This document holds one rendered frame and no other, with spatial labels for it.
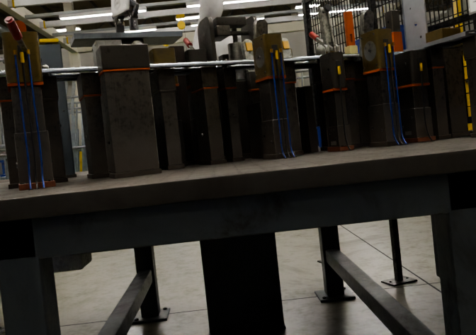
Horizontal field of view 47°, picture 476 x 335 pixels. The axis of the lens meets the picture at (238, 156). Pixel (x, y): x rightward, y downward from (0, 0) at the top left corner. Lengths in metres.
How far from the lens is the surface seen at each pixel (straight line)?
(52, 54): 1.91
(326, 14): 2.10
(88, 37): 1.90
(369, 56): 1.71
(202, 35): 1.94
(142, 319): 2.60
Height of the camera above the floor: 0.76
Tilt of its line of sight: 1 degrees down
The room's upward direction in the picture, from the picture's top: 6 degrees counter-clockwise
